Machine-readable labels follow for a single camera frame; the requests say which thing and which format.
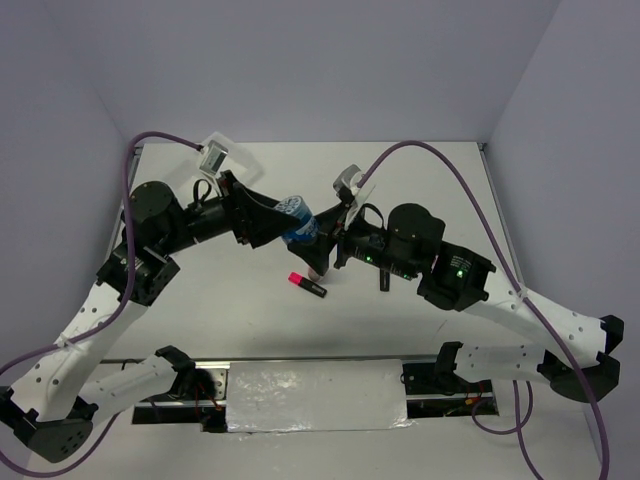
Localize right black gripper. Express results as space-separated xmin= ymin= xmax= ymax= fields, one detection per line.
xmin=286 ymin=200 xmax=416 ymax=280

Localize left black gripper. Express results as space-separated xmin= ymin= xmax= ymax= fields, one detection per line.
xmin=159 ymin=170 xmax=301 ymax=255

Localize blue paint jar with label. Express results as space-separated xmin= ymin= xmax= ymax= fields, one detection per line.
xmin=274 ymin=195 xmax=319 ymax=244

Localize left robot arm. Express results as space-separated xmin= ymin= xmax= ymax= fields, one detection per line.
xmin=1 ymin=171 xmax=299 ymax=463

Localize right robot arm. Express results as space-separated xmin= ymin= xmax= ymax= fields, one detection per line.
xmin=287 ymin=203 xmax=624 ymax=403

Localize pink glitter jar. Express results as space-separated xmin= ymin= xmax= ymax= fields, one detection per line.
xmin=308 ymin=268 xmax=324 ymax=281

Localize pink highlighter marker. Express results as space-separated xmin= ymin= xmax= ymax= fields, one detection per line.
xmin=288 ymin=272 xmax=327 ymax=298

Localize white three-compartment plastic tray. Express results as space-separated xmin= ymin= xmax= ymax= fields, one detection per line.
xmin=201 ymin=132 xmax=264 ymax=187

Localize orange highlighter marker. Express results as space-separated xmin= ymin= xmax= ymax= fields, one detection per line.
xmin=379 ymin=270 xmax=391 ymax=292

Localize silver foil cover plate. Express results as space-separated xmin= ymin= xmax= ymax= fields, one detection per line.
xmin=226 ymin=360 xmax=411 ymax=433

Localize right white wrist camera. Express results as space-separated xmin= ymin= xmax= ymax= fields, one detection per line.
xmin=333 ymin=164 xmax=375 ymax=231

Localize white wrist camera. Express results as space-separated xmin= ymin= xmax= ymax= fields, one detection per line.
xmin=199 ymin=141 xmax=228 ymax=177
xmin=333 ymin=164 xmax=375 ymax=231

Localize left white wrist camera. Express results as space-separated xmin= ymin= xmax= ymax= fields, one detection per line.
xmin=199 ymin=141 xmax=228 ymax=177

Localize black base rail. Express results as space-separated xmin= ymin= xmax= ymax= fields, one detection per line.
xmin=131 ymin=358 xmax=498 ymax=434

